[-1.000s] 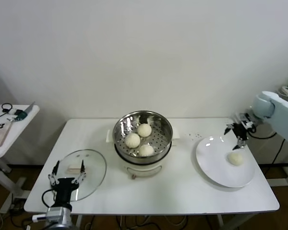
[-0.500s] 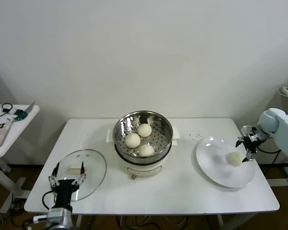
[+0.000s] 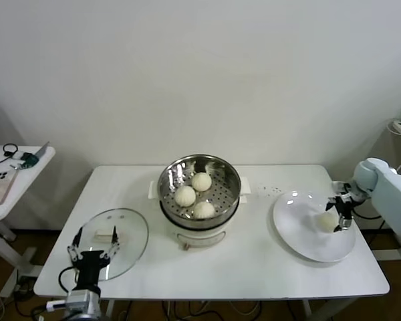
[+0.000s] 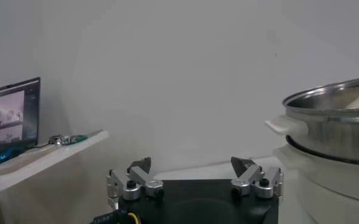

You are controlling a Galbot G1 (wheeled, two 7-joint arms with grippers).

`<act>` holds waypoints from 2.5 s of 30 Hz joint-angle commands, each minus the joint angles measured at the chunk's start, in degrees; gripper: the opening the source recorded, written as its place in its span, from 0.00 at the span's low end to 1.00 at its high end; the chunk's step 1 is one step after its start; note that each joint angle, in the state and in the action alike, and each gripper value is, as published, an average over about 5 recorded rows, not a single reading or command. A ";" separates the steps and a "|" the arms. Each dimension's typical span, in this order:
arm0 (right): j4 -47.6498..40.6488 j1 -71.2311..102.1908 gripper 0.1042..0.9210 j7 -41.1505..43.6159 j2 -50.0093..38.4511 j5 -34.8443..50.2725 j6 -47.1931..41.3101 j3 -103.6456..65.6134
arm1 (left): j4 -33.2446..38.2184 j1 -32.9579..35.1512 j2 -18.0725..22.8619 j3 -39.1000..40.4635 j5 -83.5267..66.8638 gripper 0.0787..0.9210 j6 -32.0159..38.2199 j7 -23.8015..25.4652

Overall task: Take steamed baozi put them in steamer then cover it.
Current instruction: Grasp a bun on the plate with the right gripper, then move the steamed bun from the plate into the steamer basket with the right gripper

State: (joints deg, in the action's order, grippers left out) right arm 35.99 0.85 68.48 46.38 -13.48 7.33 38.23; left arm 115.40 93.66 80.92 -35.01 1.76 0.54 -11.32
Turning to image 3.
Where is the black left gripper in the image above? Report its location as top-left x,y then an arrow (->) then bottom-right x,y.
66,225 -> 120,290

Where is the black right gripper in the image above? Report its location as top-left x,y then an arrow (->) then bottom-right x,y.
325,195 -> 356,234

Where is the white steamed baozi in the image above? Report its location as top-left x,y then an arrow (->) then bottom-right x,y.
190,172 -> 212,192
174,185 -> 197,207
193,201 -> 217,220
315,213 -> 337,233

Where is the round glass pot lid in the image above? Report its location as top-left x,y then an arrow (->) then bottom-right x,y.
70,207 -> 150,281

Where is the perforated steel steamer basket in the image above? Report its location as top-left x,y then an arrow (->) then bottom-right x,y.
157,154 -> 241,231

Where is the large white plate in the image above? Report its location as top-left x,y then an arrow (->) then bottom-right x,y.
272,190 -> 357,262

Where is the white side table with clutter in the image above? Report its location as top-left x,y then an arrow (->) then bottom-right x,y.
0,144 -> 57,298

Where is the small green device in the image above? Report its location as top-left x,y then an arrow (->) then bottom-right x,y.
21,152 -> 40,167

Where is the white electric cooker pot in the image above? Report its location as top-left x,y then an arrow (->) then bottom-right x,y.
148,179 -> 253,251

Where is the grey laptop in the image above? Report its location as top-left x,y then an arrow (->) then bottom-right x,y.
33,141 -> 51,158

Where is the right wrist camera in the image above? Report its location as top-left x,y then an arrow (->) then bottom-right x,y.
331,180 -> 354,197

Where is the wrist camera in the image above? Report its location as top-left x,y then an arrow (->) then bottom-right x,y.
46,289 -> 92,310
331,180 -> 354,197

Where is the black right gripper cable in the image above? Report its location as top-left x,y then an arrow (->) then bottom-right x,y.
352,206 -> 384,221

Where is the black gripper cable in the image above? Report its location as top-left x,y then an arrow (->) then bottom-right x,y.
352,206 -> 384,221
58,267 -> 82,292

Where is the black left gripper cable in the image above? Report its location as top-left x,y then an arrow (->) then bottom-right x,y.
58,267 -> 82,292

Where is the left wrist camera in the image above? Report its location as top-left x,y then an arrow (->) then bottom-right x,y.
46,289 -> 92,310

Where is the thin black looped cable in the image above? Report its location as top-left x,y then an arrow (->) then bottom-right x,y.
0,143 -> 20,165

